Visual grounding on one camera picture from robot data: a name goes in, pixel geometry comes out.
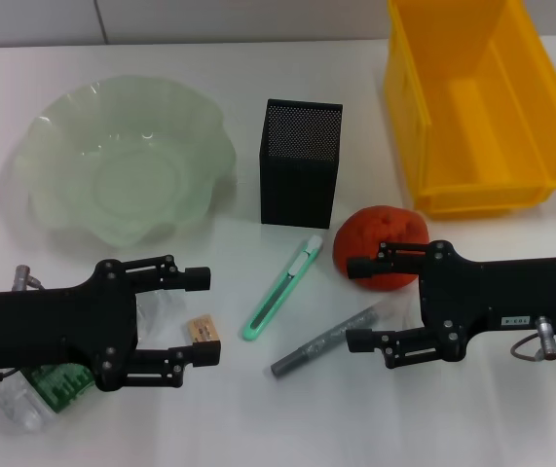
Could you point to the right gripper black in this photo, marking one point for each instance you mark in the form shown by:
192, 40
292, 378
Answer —
492, 297

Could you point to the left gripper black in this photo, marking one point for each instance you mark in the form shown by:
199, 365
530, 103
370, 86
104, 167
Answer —
53, 326

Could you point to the green utility knife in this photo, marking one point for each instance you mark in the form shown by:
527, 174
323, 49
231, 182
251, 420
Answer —
277, 297

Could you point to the clear green-label water bottle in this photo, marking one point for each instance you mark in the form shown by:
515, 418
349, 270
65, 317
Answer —
58, 389

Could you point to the tan eraser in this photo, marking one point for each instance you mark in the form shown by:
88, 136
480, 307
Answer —
202, 331

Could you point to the grey marker pen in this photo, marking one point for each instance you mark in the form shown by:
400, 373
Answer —
321, 340

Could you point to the black mesh pen holder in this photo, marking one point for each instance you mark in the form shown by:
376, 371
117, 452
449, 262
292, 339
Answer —
297, 185

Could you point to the green glass fruit plate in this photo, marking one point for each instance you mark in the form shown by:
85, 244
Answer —
112, 160

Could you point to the yellow plastic bin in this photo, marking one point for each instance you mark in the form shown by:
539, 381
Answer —
482, 121

